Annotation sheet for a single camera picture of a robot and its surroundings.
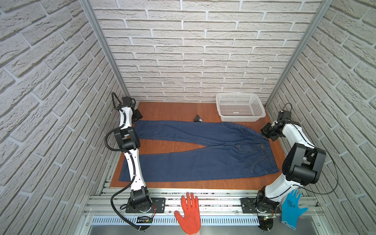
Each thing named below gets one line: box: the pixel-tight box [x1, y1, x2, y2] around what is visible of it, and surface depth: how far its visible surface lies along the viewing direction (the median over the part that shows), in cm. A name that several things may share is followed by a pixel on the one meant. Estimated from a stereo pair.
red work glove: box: [174, 191, 202, 235], surface depth 72 cm
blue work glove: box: [281, 188, 309, 231], surface depth 74 cm
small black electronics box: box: [136, 215, 154, 224], surface depth 73 cm
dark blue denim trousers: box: [118, 120, 280, 183], surface depth 94 cm
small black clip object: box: [192, 114, 204, 123], surface depth 111 cm
